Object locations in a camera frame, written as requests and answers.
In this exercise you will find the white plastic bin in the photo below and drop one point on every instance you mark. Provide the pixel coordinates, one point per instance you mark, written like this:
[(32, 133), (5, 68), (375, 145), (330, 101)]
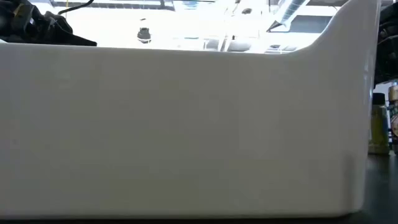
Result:
[(186, 124)]

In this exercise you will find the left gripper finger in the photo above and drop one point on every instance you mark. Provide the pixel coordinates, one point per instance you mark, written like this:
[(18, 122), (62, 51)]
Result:
[(82, 42)]

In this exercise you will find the dark round background device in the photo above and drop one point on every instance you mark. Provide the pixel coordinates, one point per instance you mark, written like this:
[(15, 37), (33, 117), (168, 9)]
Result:
[(144, 34)]

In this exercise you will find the silver ventilation duct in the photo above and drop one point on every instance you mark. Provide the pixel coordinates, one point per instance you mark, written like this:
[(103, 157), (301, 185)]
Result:
[(292, 9)]

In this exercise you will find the black-lid spice jar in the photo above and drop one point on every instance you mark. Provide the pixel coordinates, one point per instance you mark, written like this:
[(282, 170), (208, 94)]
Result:
[(378, 130)]

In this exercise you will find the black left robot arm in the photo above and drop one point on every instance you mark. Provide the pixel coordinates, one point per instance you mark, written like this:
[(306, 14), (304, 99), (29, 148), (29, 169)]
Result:
[(12, 23)]

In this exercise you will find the grey seat back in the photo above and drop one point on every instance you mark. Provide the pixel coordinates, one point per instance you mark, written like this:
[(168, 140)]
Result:
[(238, 46)]

